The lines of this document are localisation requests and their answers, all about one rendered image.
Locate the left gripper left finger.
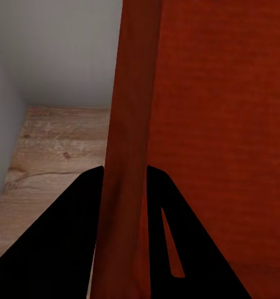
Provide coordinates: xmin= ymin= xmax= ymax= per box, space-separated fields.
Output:
xmin=0 ymin=166 xmax=105 ymax=299

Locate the storage box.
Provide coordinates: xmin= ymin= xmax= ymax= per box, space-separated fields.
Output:
xmin=90 ymin=0 xmax=280 ymax=299

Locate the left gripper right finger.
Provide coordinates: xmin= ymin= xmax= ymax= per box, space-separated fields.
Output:
xmin=147 ymin=166 xmax=251 ymax=299

